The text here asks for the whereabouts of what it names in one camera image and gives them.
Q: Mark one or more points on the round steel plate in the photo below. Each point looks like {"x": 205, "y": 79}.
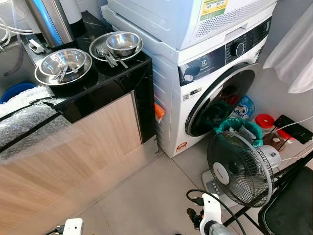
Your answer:
{"x": 95, "y": 44}
{"x": 73, "y": 81}

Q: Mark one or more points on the large steel bowl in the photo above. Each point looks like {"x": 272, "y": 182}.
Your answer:
{"x": 73, "y": 56}

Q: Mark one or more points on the black and white fan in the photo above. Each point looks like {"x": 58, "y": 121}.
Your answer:
{"x": 239, "y": 169}

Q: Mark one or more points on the black folding chair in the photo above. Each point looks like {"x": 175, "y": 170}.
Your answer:
{"x": 293, "y": 205}

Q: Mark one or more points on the green plastic bag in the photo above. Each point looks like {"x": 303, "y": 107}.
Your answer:
{"x": 227, "y": 125}

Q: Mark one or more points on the brown bottle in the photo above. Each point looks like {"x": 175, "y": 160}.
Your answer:
{"x": 276, "y": 143}

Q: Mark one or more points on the small orange plastic object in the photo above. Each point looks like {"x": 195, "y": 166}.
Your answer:
{"x": 159, "y": 112}

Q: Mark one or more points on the red lid container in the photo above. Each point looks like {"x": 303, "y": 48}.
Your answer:
{"x": 264, "y": 120}
{"x": 283, "y": 133}

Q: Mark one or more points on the blue detergent pouch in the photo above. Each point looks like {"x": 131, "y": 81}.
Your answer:
{"x": 244, "y": 107}

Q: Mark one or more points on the white front-load washing machine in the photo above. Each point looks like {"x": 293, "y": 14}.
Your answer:
{"x": 171, "y": 98}

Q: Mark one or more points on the wooden sink cabinet door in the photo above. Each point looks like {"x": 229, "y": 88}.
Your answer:
{"x": 98, "y": 137}

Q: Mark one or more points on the black power strip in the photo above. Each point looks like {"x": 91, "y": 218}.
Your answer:
{"x": 293, "y": 128}

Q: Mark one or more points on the steel fork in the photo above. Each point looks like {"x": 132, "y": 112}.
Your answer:
{"x": 108, "y": 58}

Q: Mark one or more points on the white curtain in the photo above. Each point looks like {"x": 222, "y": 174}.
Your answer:
{"x": 293, "y": 58}

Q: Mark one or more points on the small steel bowl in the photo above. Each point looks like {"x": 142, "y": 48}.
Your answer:
{"x": 122, "y": 44}

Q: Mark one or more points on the clear bubble wrap strip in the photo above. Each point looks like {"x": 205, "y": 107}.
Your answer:
{"x": 24, "y": 122}

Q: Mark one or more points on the white tumble dryer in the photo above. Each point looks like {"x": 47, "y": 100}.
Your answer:
{"x": 161, "y": 19}

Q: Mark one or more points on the blue plastic bowl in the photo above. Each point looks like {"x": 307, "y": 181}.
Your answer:
{"x": 17, "y": 90}

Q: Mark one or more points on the small white clip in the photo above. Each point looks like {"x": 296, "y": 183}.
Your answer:
{"x": 36, "y": 46}

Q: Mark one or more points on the tall steel canister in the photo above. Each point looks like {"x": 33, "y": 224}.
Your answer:
{"x": 49, "y": 22}

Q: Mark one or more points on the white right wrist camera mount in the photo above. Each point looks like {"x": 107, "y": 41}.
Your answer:
{"x": 211, "y": 210}

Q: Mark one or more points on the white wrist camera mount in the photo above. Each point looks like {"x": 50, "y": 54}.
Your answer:
{"x": 211, "y": 210}
{"x": 73, "y": 227}

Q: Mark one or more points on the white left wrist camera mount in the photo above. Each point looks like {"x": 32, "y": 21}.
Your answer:
{"x": 73, "y": 227}

